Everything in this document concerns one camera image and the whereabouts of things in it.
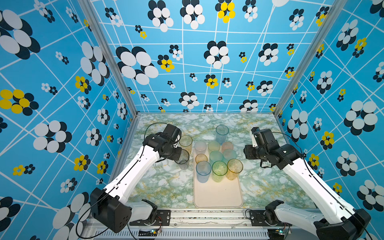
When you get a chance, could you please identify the grey smoky glass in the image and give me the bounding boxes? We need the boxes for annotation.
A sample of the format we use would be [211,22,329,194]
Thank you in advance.
[175,149,190,170]

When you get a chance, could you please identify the clear frosted textured cup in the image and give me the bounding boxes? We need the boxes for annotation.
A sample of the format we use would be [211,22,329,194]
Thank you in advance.
[195,141,207,155]

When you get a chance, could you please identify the yellow clear tall glass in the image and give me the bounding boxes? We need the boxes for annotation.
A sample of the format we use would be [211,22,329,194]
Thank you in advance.
[227,159,244,181]

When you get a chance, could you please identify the teal textured cup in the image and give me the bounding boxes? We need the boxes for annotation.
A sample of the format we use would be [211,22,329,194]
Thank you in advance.
[209,151,223,165]
[223,149,237,162]

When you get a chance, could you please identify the amber short glass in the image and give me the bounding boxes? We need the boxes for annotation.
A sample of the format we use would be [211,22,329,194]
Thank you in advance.
[195,154,208,164]

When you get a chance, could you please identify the pink textured cup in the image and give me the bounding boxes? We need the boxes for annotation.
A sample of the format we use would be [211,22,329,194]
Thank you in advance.
[221,142,234,153]

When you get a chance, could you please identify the blue clear glass front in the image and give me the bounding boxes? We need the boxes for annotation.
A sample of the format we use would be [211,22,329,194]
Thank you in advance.
[196,161,212,184]

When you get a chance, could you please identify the light green textured cup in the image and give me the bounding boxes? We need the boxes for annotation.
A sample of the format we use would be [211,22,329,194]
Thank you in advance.
[208,141,221,153]

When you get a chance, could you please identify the green clear glass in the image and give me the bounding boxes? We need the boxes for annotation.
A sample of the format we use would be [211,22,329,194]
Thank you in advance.
[212,161,228,183]

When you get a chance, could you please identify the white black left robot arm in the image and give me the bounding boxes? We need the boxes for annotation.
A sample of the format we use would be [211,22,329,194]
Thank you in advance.
[90,124,182,233]

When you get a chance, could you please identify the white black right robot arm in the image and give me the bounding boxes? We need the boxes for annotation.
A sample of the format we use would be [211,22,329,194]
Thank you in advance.
[244,127,371,240]

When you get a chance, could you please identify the beige rectangular tray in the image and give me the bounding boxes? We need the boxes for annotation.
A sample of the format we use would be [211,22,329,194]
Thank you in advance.
[192,149,244,209]

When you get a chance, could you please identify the yellow clear glass left column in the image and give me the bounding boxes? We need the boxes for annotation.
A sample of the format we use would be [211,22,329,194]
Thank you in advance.
[179,135,193,154]

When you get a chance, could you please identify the blue clear tall glass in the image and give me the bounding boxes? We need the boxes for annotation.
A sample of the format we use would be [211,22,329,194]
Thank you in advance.
[216,125,229,145]

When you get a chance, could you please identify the small green circuit board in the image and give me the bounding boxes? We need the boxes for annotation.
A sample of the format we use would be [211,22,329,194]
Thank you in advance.
[138,229,161,237]

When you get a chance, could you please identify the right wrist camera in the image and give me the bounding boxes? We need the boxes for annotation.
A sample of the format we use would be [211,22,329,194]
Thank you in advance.
[250,127,260,148]

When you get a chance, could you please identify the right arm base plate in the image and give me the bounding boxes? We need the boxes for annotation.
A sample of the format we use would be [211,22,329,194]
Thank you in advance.
[245,209,292,228]

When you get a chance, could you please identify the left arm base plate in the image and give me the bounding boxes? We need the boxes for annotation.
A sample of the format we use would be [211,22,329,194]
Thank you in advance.
[129,210,172,227]

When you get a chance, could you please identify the aluminium front frame rail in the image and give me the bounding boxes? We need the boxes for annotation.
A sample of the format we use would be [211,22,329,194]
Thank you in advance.
[84,209,317,240]

